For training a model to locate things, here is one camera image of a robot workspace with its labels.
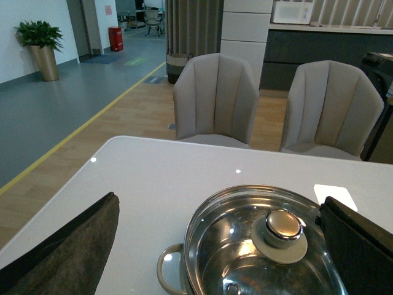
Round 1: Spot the right beige upholstered chair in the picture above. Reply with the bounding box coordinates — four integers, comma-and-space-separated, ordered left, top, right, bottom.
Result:
279, 60, 384, 160

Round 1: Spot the dark kitchen counter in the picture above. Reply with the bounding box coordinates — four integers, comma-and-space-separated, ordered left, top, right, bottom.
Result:
259, 27, 392, 91

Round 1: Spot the office swivel chair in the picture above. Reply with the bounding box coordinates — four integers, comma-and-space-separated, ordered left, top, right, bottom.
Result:
145, 9, 161, 36

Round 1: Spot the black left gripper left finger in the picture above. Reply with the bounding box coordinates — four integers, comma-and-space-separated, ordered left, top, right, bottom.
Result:
1, 192, 120, 294

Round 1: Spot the white square pillar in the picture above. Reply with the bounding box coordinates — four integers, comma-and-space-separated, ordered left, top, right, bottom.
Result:
220, 0, 273, 85

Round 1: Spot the white electric cooking pot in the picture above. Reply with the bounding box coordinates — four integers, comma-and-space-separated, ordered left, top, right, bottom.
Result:
157, 185, 346, 294

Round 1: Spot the left beige upholstered chair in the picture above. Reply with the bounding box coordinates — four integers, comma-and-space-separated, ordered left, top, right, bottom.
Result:
173, 53, 260, 149

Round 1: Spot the red fire extinguisher box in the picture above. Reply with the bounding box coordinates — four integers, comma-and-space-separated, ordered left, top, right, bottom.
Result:
108, 26, 123, 52

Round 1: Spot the woven basket with handles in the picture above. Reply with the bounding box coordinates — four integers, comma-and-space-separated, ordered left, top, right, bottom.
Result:
166, 49, 193, 84

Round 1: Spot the beige upholstered chair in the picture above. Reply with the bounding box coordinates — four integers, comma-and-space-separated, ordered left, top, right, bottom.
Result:
279, 60, 384, 160
173, 53, 260, 149

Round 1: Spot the white microwave oven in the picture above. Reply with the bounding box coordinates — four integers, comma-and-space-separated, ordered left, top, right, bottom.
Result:
271, 1, 314, 25

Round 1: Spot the glass pot lid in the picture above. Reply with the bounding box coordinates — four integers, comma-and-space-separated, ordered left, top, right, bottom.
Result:
183, 185, 346, 294

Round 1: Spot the gold plant pot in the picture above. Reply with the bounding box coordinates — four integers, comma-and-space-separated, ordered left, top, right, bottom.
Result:
29, 45, 59, 82

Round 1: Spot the black appliance cabinet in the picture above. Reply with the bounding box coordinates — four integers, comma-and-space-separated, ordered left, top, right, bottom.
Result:
360, 52, 392, 164

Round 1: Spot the green potted plant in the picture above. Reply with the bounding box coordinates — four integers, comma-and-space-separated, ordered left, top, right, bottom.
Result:
15, 20, 63, 52

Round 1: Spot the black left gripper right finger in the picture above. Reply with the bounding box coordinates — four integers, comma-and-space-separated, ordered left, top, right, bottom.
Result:
316, 197, 392, 294

